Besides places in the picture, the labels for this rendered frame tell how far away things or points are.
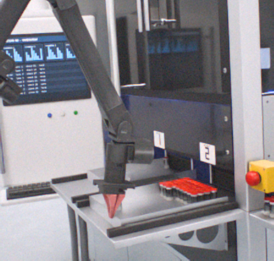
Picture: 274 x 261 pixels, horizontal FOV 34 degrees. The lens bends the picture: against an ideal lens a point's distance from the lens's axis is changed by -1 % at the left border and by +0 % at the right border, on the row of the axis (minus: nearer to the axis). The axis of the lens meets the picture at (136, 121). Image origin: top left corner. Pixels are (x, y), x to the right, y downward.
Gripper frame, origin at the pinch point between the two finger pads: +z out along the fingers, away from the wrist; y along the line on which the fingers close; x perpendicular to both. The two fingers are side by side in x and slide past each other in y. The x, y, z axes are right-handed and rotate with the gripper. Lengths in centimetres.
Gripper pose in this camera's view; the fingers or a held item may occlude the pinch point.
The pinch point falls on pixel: (111, 215)
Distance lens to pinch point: 124.2
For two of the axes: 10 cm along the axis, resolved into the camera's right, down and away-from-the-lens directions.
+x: -4.1, -0.8, 9.1
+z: -1.0, 9.9, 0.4
